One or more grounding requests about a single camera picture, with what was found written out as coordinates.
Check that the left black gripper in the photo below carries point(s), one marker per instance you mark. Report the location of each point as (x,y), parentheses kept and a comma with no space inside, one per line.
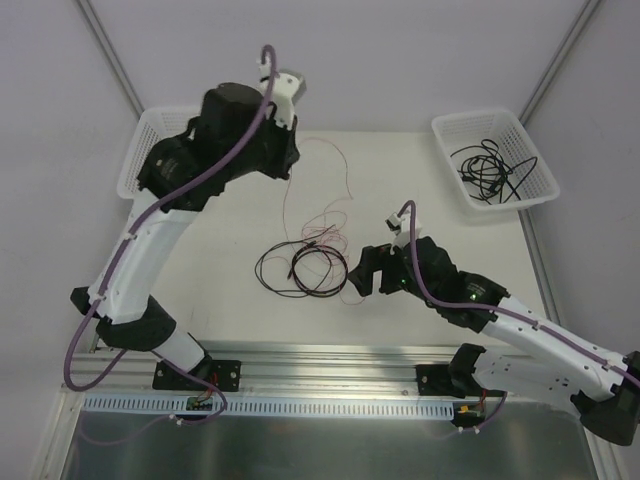
(284,145)

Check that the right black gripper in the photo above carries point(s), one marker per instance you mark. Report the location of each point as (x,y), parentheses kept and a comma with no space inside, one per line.
(390,273)

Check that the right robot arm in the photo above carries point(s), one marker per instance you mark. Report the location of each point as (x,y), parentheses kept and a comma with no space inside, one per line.
(598,386)

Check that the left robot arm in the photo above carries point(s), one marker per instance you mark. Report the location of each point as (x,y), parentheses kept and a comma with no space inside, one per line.
(239,130)

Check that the left white plastic basket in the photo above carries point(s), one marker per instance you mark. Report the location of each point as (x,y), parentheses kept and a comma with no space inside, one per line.
(155,124)

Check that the white plastic basket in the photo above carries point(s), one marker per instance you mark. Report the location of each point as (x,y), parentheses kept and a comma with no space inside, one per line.
(155,124)
(493,161)

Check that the right white plastic basket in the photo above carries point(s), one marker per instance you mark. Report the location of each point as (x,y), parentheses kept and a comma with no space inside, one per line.
(493,161)

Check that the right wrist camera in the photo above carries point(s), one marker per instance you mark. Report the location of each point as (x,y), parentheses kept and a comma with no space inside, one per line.
(400,227)

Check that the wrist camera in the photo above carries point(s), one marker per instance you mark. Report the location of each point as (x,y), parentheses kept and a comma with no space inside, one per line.
(400,227)
(281,90)

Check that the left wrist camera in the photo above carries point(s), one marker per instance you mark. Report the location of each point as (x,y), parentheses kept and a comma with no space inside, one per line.
(281,90)

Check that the aluminium mounting rail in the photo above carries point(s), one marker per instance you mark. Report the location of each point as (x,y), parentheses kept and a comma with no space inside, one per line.
(284,370)

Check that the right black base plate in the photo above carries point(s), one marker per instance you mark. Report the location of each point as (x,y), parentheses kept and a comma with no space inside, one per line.
(435,380)

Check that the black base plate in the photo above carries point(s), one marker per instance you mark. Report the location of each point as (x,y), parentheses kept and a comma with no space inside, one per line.
(435,380)
(224,374)

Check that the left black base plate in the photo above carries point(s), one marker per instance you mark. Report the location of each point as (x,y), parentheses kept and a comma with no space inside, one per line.
(224,374)

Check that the white slotted cable duct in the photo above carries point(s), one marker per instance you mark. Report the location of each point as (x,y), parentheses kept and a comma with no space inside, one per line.
(187,406)

